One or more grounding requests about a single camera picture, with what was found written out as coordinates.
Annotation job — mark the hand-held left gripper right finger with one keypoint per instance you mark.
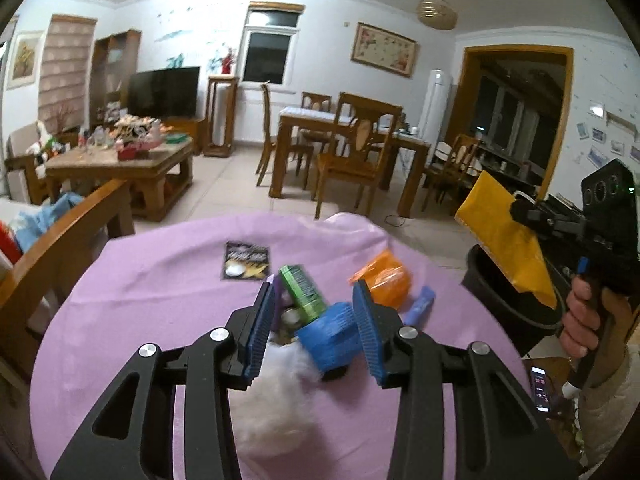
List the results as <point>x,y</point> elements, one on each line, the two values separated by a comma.
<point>367,330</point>

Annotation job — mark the group of wall photo prints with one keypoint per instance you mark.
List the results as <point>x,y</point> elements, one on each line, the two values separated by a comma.
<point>597,135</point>

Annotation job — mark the framed floral picture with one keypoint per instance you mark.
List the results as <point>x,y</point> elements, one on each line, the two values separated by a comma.
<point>383,50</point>

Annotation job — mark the red cushion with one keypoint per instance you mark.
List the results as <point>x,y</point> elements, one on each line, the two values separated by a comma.
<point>9,245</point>

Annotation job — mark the wooden dining table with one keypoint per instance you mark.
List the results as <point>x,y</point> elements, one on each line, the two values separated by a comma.
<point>285,130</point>

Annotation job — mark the beige roller blind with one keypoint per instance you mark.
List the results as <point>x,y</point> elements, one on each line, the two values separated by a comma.
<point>67,65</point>

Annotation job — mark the wooden television cabinet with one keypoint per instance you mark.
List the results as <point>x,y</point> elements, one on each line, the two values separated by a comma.
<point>192,132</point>

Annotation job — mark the ceiling lamp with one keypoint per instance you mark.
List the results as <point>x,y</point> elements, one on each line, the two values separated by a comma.
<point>437,10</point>

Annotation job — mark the smartphone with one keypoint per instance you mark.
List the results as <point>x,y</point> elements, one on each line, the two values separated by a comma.
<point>541,390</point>

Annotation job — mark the wooden armchair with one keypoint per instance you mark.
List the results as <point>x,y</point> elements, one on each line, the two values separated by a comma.
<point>20,160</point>

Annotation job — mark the window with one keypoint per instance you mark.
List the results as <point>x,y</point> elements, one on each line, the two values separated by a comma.
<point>267,55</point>

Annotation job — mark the blue cloth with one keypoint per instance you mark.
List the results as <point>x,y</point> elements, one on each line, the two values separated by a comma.
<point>50,215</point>

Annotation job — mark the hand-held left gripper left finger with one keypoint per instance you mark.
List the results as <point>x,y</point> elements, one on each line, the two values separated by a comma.
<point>262,330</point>

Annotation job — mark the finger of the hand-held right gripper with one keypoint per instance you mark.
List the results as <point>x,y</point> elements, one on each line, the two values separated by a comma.
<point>527,215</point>

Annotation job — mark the cluster of small household items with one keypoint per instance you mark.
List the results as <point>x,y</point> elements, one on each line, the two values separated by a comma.
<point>132,132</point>

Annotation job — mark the wooden plant stand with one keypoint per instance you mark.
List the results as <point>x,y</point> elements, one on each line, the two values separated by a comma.
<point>220,120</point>

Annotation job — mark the wooden dining chair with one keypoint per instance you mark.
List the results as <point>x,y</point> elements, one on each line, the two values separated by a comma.
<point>455,170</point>
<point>316,101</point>

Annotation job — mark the white folding chair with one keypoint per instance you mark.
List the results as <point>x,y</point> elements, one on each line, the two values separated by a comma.
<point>442,152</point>

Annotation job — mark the black trash bin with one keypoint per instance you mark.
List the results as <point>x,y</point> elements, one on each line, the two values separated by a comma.
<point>495,305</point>

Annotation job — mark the white standing air conditioner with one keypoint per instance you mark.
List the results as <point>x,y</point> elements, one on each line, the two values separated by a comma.
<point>432,105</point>

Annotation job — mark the white tissue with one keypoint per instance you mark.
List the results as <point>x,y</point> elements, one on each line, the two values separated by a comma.
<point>280,400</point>

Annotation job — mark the black snack packet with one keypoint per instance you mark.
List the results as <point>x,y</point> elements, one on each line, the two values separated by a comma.
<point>245,260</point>

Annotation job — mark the purple tablecloth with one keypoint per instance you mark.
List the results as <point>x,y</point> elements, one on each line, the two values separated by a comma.
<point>150,285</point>

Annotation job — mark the wooden sofa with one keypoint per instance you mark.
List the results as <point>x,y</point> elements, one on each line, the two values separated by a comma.
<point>65,240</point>

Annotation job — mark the wooden door frame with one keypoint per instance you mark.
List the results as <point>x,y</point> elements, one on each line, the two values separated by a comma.
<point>462,100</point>

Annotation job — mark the person's right hand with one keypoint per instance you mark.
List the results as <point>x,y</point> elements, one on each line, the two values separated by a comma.
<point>580,320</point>

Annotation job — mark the yellow flower wall picture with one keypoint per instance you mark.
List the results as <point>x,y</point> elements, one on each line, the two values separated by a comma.
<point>25,57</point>

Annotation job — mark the orange plastic wrapper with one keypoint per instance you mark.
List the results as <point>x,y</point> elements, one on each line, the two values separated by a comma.
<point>387,277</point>

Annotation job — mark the black television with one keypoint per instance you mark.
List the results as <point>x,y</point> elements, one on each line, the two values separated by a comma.
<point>162,92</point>

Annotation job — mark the white radiator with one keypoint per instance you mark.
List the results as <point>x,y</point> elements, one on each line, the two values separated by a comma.
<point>250,115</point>

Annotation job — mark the wooden chair with vase splat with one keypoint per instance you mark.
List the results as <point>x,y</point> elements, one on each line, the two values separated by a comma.
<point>350,165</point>

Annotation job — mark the wooden coffee table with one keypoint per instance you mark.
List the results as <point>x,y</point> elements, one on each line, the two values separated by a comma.
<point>150,160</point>

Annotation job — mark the wooden bookshelf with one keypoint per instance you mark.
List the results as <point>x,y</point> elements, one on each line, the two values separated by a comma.
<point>100,75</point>

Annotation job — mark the wooden wall shelf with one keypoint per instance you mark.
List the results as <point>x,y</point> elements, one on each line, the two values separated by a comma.
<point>622,122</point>

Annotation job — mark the tall slatted wooden chair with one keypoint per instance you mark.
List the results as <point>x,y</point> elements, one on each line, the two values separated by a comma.
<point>267,125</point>

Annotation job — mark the yellow packet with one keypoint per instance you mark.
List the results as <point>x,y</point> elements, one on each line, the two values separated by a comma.
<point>505,240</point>

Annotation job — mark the red flower vase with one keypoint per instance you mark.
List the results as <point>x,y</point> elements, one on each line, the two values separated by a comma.
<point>228,62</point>

